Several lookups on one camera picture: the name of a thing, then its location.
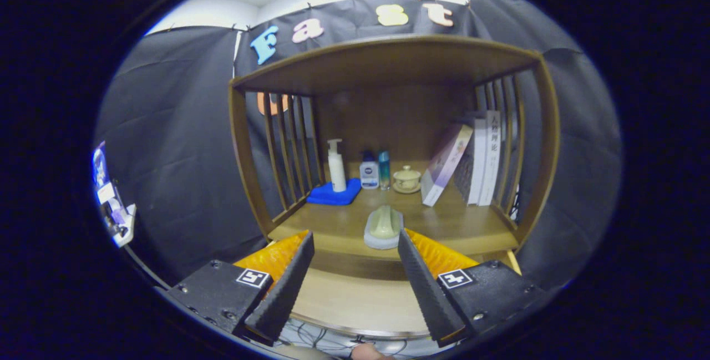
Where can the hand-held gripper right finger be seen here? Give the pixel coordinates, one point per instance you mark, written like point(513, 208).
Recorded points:
point(430, 293)

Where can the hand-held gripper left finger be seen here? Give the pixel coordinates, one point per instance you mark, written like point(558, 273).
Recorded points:
point(280, 299)

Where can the wooden drawer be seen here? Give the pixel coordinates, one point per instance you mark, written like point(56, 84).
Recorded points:
point(360, 302)

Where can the wooden countertop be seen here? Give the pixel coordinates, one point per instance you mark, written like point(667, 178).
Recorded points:
point(444, 227)

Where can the wooden cabinet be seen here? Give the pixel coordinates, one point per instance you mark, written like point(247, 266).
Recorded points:
point(388, 66)

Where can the blue folded cloth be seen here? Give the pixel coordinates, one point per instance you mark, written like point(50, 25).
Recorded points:
point(330, 196)

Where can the beige lidded teacup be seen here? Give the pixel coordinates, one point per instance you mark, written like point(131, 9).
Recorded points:
point(407, 180)

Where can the purple and white book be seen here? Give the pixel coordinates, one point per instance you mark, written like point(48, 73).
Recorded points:
point(444, 168)

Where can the teal bottle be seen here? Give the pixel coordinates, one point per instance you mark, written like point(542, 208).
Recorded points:
point(384, 171)

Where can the white lotion bottle blue cap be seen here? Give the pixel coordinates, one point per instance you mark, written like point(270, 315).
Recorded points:
point(369, 176)

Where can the white book plain spine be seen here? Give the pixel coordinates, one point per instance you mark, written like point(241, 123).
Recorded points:
point(477, 166)

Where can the white pump bottle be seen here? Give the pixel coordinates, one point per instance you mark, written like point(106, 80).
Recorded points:
point(336, 171)

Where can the white book lettered spine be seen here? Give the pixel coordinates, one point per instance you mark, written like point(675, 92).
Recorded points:
point(492, 160)

